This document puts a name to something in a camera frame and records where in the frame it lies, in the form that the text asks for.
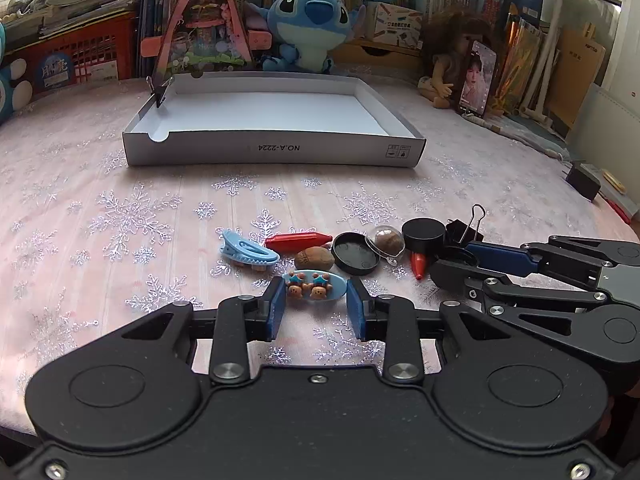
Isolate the wooden drawer box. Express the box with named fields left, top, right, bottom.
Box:
left=330, top=39, right=422, bottom=72

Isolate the binder clip on box edge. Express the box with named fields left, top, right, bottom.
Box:
left=145, top=75, right=174, bottom=108

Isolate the long red crayon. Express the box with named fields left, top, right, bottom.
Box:
left=264, top=232, right=333, bottom=254

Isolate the blue hair claw clip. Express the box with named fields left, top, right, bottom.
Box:
left=220, top=230, right=280, bottom=271

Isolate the blue Stitch plush toy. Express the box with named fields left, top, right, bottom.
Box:
left=244, top=0, right=367, bottom=74

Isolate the smartphone with lit screen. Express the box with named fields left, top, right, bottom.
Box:
left=456, top=40, right=498, bottom=117

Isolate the red plastic crate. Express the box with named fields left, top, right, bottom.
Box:
left=2, top=12, right=138, bottom=94

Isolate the black round jar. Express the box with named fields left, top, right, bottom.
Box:
left=401, top=218, right=446, bottom=257

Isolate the pink triangular dollhouse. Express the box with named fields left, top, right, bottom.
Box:
left=137, top=0, right=272, bottom=77

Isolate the white cardboard box tray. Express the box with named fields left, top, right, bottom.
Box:
left=122, top=72, right=426, bottom=168

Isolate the brown cardboard sheet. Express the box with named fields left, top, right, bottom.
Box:
left=546, top=28, right=606, bottom=128

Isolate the Doraemon plush toy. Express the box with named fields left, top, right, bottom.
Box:
left=0, top=22, right=36, bottom=126

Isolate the brown haired doll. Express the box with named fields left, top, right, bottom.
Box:
left=418, top=9, right=496, bottom=110

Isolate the short red crayon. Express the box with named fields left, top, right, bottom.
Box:
left=410, top=252, right=428, bottom=281

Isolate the clear capsule with nut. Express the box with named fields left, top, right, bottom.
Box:
left=366, top=226, right=406, bottom=266

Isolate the black round lid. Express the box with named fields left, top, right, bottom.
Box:
left=331, top=232, right=380, bottom=276

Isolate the black binder clip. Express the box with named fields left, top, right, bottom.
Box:
left=445, top=203, right=486, bottom=247

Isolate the small black box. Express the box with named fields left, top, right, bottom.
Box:
left=565, top=162, right=601, bottom=202

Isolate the white colourful cardboard box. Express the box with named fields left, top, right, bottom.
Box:
left=366, top=2, right=423, bottom=49

